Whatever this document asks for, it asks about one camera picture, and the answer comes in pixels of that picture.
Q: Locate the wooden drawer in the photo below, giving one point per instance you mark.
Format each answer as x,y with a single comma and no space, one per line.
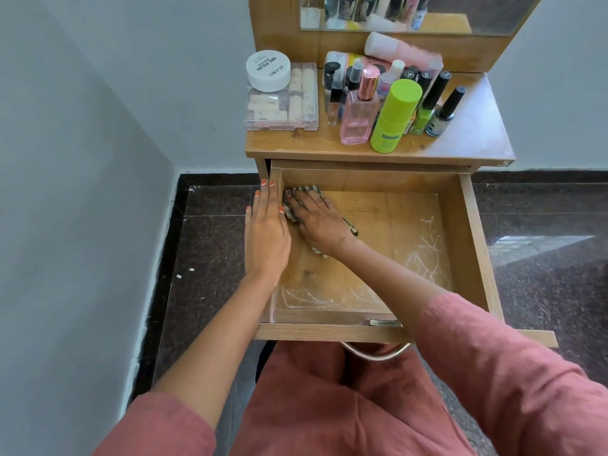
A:
470,242

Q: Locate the pink perfume bottle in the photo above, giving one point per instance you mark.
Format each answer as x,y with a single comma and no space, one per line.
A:
356,118

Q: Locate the white round jar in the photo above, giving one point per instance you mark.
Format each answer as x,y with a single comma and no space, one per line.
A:
268,71

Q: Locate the person's left pink sleeve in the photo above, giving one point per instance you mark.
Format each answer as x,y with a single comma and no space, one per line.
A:
157,427

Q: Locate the lime green bottle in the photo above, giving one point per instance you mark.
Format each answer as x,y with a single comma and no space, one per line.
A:
392,123

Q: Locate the cluster of small cosmetic bottles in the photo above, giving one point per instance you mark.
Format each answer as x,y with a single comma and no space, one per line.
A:
332,71

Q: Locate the clear box of beige tubes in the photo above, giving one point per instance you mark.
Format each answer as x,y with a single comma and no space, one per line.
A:
285,113

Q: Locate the person's right forearm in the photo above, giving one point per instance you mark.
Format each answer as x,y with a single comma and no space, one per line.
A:
394,284

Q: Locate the green nail polish bottle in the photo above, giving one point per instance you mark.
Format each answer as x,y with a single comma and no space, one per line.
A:
418,123

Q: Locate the wooden dressing table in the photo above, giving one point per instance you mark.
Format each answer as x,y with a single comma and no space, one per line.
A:
475,132

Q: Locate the person's right pink sleeve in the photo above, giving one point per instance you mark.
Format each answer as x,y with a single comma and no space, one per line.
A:
513,384

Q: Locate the person's legs pink trousers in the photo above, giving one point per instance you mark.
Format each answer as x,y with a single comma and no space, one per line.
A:
332,408

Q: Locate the person's right hand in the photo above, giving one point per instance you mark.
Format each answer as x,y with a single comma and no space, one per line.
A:
320,223

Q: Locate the pink tube yellow print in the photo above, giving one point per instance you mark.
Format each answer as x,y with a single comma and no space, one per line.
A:
339,59

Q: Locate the person's left forearm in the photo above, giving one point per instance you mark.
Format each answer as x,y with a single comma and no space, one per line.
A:
214,346

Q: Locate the pink tube white cap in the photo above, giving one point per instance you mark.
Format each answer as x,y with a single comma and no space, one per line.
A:
404,51

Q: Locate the person's left hand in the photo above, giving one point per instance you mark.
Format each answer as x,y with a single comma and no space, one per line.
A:
266,237

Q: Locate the dressing table mirror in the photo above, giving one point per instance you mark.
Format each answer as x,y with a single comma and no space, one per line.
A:
499,14

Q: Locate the person's pink sleeve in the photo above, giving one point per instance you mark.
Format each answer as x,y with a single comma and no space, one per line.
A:
513,384
157,427

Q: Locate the white label nail polish bottle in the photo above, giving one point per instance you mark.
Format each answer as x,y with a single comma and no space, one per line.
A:
439,121

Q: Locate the green striped cloth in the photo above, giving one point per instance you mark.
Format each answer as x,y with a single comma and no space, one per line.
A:
311,188

